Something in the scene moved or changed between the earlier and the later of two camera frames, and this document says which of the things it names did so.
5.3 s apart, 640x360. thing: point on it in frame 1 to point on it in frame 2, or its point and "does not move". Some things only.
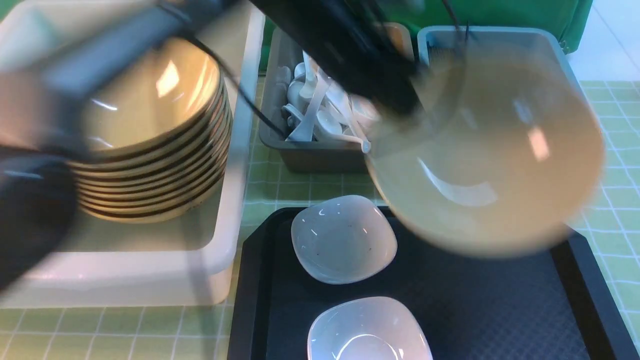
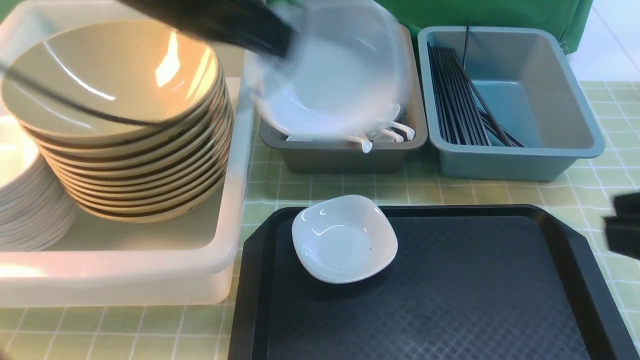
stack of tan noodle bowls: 156,133 does not move
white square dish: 382,328 to 346,73
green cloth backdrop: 570,18 does not move
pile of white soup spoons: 319,108 to 397,131
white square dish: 345,239 does not move
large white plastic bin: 187,262 does not move
